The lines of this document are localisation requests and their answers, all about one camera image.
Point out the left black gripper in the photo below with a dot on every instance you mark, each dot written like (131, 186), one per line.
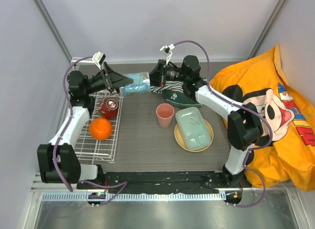
(112, 80)

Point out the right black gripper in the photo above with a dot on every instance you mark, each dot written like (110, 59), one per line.
(156, 76)

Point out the blue patterned bowl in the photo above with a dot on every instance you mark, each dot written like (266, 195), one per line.
(140, 85)

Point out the pink cup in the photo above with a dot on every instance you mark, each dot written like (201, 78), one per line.
(164, 114)

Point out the yellow round plate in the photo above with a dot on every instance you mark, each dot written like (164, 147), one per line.
(179, 139)

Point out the light green divided tray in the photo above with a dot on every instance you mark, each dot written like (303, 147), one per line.
(193, 128)

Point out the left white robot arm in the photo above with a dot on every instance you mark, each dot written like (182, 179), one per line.
(57, 160)

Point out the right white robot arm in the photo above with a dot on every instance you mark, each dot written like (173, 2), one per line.
(243, 123)

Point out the green striped towel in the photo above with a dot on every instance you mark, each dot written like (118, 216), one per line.
(173, 94)

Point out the red patterned cup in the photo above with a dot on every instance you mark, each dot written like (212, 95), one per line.
(108, 108)

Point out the orange bowl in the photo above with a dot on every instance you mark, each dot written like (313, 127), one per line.
(100, 129)

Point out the orange cartoon cloth bag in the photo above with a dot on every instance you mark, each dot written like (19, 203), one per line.
(287, 146)

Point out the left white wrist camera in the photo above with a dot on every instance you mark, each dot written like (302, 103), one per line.
(98, 59)

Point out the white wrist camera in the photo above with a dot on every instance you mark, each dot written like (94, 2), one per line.
(167, 51)
(98, 59)

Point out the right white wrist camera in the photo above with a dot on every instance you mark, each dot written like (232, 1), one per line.
(167, 51)

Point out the white wire dish rack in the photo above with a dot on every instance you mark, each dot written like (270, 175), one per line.
(82, 103)

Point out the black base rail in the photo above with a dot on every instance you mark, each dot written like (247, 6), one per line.
(170, 182)

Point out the white slotted cable duct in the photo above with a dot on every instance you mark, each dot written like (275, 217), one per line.
(99, 196)

